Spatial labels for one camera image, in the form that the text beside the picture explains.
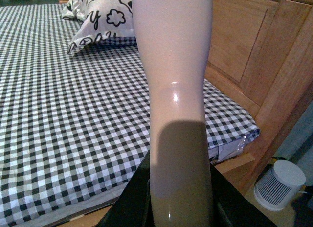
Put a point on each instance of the beige hand brush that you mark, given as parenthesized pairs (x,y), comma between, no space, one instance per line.
(173,38)

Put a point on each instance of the black white checkered bedsheet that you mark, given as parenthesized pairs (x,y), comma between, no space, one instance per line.
(73,129)

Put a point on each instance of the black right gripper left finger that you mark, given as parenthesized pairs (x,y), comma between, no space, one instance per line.
(133,207)

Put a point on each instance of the white pillow black print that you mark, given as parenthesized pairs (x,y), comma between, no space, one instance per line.
(108,22)

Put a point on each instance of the white cylindrical air purifier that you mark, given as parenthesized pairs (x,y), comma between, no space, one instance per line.
(275,189)

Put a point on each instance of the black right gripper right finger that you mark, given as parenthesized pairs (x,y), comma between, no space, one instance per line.
(231,208)

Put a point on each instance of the light grey curtain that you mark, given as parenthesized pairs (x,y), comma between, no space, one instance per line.
(298,145)

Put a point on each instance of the wooden bed frame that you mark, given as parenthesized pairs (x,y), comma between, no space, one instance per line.
(261,56)

